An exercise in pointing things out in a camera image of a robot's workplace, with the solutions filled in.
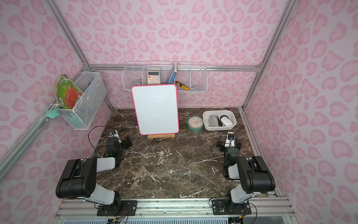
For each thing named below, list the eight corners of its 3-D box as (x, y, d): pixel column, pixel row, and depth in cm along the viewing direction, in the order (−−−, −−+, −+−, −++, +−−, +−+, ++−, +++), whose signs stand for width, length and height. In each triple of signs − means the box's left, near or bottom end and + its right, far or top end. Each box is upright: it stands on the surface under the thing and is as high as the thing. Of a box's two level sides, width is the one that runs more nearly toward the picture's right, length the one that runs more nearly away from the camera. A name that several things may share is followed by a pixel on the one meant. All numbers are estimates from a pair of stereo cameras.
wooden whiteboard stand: (149, 140, 103) (147, 136, 99) (149, 138, 104) (147, 134, 99) (175, 139, 103) (174, 134, 99) (175, 137, 104) (174, 133, 100)
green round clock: (186, 131, 107) (186, 128, 104) (186, 118, 115) (186, 116, 112) (203, 131, 106) (204, 128, 104) (202, 118, 115) (202, 115, 112)
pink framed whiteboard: (140, 137, 103) (125, 104, 78) (145, 118, 115) (133, 84, 89) (178, 137, 103) (175, 104, 77) (178, 118, 115) (176, 84, 89)
